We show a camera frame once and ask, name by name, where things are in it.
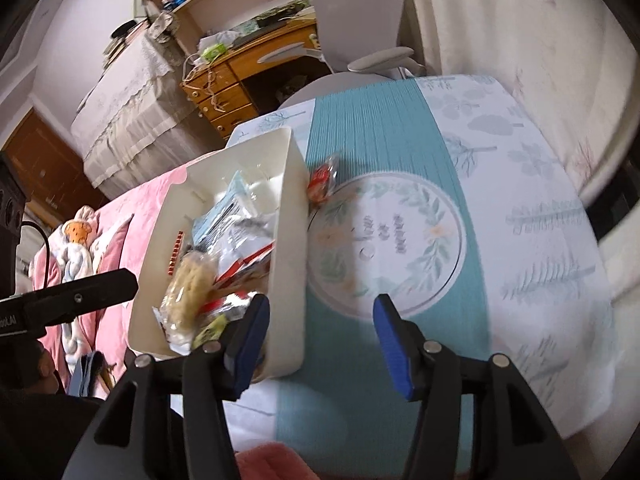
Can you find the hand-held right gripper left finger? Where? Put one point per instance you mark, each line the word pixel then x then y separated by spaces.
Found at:
pixel 250 345

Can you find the white packet red patterned edge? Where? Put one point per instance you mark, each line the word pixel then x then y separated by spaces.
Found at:
pixel 176 252

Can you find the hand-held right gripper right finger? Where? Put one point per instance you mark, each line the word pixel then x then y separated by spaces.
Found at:
pixel 395 355

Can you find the round wreath print turntable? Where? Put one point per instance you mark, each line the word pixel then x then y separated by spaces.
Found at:
pixel 390 260

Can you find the white plastic bag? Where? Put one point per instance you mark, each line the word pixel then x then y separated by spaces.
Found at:
pixel 225 37

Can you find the pink blanket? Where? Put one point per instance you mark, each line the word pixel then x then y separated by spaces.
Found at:
pixel 125 230

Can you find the brown wooden door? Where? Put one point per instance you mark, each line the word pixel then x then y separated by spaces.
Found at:
pixel 45 165

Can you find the grey office chair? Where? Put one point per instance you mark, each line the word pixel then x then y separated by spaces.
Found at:
pixel 360 10

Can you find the clear zip bag blue label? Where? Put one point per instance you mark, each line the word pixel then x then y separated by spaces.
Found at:
pixel 220 220

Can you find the wooden desk with drawers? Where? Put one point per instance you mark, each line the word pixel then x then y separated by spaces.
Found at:
pixel 260 55

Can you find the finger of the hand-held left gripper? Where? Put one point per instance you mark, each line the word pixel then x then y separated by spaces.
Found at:
pixel 75 300

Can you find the black keyboard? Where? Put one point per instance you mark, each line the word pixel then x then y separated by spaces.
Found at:
pixel 255 36

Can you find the floral fabric bag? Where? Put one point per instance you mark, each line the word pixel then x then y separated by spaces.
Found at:
pixel 162 25

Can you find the cream leaf print curtain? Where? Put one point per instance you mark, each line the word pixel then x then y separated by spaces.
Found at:
pixel 525 35

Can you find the green snack packet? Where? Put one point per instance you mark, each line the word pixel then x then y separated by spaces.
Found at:
pixel 210 332

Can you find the stack of books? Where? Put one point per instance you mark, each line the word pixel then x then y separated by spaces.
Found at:
pixel 122 35

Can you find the green tissue packet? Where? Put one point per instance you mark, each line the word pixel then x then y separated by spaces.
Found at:
pixel 215 51

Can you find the dark green printed box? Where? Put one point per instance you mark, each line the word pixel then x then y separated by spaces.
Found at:
pixel 280 12

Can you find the clear packet red label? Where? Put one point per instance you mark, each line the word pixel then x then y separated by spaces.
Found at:
pixel 320 182

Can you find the teal striped leaf print tablecloth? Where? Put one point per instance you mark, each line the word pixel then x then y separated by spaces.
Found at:
pixel 525 210

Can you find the blue grey cloth item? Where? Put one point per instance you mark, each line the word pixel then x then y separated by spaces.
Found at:
pixel 85 375

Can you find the clear packet yellow crispy cake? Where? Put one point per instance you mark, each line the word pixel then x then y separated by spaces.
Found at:
pixel 192 285

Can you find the white plastic storage bin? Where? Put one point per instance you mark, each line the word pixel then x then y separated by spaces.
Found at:
pixel 295 240

